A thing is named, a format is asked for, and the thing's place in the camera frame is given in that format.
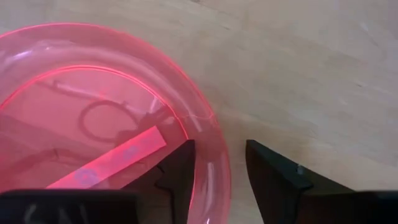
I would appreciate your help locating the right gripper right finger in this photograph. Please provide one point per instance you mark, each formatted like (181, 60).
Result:
(286, 199)

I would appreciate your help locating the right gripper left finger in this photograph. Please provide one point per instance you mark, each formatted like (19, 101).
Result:
(174, 186)

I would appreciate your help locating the translucent pink plastic plate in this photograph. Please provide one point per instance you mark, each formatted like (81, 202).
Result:
(93, 93)

